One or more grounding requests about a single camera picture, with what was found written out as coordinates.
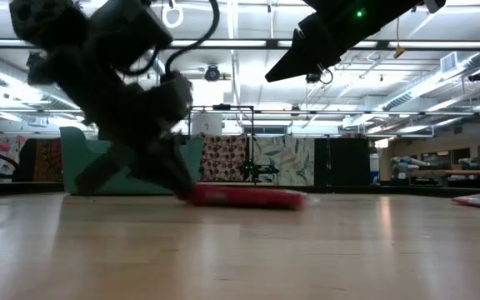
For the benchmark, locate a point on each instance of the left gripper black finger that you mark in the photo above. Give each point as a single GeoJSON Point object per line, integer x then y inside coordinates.
{"type": "Point", "coordinates": [152, 166]}
{"type": "Point", "coordinates": [173, 108]}

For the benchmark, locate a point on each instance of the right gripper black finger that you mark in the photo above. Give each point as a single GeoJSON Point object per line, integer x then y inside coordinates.
{"type": "Point", "coordinates": [302, 58]}

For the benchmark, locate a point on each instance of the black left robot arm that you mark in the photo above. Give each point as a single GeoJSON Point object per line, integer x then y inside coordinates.
{"type": "Point", "coordinates": [56, 25]}

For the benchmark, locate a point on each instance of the white cylinder container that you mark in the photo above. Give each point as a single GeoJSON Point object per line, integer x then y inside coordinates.
{"type": "Point", "coordinates": [207, 124]}

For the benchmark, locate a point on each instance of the small black ceiling fixture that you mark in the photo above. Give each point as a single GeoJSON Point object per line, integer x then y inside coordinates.
{"type": "Point", "coordinates": [269, 6]}

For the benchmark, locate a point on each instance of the red dotted fabric panel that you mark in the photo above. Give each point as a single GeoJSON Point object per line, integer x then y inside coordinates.
{"type": "Point", "coordinates": [223, 156]}

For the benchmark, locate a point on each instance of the teal plastic basket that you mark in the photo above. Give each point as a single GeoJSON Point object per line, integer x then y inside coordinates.
{"type": "Point", "coordinates": [67, 166]}

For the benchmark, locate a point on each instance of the leaf pattern fabric panel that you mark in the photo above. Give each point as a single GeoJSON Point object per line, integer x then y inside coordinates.
{"type": "Point", "coordinates": [286, 154]}

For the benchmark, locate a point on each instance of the pink floral cloth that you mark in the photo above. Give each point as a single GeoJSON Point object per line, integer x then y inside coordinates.
{"type": "Point", "coordinates": [2, 146]}

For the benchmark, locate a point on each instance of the pale rolled items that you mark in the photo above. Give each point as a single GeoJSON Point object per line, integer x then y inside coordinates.
{"type": "Point", "coordinates": [406, 162]}

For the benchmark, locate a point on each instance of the black metal frame stand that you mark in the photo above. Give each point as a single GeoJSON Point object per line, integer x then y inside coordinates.
{"type": "Point", "coordinates": [223, 107]}

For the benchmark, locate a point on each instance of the round black ceiling camera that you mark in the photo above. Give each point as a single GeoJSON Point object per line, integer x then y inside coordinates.
{"type": "Point", "coordinates": [212, 73]}

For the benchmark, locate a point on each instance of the black overhead frame bar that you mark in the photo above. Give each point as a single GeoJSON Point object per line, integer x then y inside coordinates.
{"type": "Point", "coordinates": [223, 43]}

